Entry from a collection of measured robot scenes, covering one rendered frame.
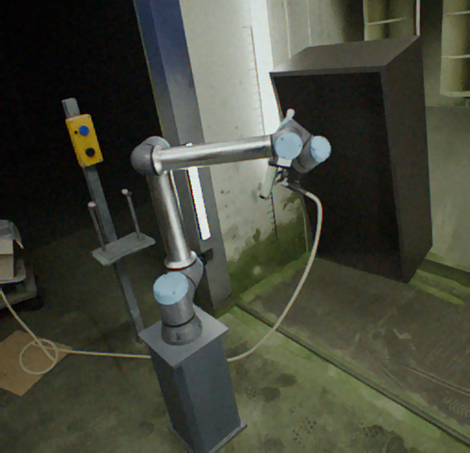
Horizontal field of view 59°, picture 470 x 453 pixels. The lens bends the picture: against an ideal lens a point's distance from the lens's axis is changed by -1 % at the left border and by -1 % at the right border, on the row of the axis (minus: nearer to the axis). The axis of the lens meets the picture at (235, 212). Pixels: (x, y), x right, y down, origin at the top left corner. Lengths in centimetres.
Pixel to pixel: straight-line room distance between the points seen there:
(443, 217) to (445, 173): 32
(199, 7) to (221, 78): 41
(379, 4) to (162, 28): 150
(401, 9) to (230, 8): 117
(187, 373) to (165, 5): 182
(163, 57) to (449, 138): 209
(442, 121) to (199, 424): 262
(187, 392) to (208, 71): 173
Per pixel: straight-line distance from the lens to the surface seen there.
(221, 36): 265
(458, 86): 301
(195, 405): 206
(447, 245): 323
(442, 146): 340
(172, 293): 178
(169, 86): 242
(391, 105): 189
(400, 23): 324
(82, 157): 239
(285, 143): 146
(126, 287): 278
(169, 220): 182
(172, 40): 245
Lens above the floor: 187
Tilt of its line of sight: 24 degrees down
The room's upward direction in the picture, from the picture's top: 9 degrees counter-clockwise
